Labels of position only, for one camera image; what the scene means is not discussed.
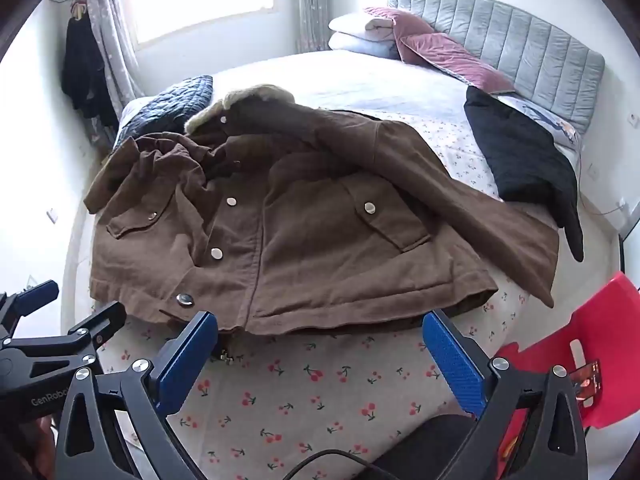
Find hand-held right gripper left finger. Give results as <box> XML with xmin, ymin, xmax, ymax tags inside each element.
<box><xmin>54</xmin><ymin>310</ymin><xmax>221</xmax><ymax>480</ymax></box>

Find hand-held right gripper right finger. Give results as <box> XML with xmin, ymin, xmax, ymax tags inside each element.
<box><xmin>421</xmin><ymin>309</ymin><xmax>589</xmax><ymax>480</ymax></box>

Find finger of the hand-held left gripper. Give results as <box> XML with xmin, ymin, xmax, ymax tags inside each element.
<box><xmin>0</xmin><ymin>301</ymin><xmax>127</xmax><ymax>382</ymax></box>
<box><xmin>0</xmin><ymin>280</ymin><xmax>60</xmax><ymax>345</ymax></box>

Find brown jacket with fur collar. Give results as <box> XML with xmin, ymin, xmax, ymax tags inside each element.
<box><xmin>82</xmin><ymin>84</ymin><xmax>560</xmax><ymax>363</ymax></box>

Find hanging black clothes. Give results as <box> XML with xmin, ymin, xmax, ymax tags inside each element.
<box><xmin>61</xmin><ymin>7</ymin><xmax>118</xmax><ymax>128</ymax></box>

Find dark cloth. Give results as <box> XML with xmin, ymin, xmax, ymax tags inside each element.
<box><xmin>380</xmin><ymin>412</ymin><xmax>481</xmax><ymax>480</ymax></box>

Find cherry print bed sheet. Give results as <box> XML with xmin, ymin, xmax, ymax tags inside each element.
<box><xmin>65</xmin><ymin>110</ymin><xmax>533</xmax><ymax>480</ymax></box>

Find red box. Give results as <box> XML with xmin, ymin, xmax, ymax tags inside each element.
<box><xmin>492</xmin><ymin>271</ymin><xmax>640</xmax><ymax>461</ymax></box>

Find black garment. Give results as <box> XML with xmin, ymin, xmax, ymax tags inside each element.
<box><xmin>463</xmin><ymin>85</ymin><xmax>586</xmax><ymax>263</ymax></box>

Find dark blue quilted jacket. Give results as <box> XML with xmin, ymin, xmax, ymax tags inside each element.
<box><xmin>112</xmin><ymin>75</ymin><xmax>215</xmax><ymax>153</ymax></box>

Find printed pillow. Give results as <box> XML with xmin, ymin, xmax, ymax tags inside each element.
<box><xmin>495</xmin><ymin>92</ymin><xmax>585</xmax><ymax>153</ymax></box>

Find patterned grey curtain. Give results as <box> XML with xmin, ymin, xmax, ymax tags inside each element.
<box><xmin>292</xmin><ymin>0</ymin><xmax>333</xmax><ymax>53</ymax></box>
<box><xmin>82</xmin><ymin>0</ymin><xmax>146</xmax><ymax>148</ymax></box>

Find pink velvet pillow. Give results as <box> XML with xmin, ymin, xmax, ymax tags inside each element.
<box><xmin>362</xmin><ymin>6</ymin><xmax>436</xmax><ymax>41</ymax></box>
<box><xmin>400</xmin><ymin>32</ymin><xmax>516</xmax><ymax>95</ymax></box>

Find grey padded headboard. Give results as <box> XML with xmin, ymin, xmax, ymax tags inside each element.
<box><xmin>387</xmin><ymin>0</ymin><xmax>606</xmax><ymax>136</ymax></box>

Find black cable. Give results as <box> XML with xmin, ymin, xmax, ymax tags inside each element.
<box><xmin>282</xmin><ymin>451</ymin><xmax>416</xmax><ymax>480</ymax></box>

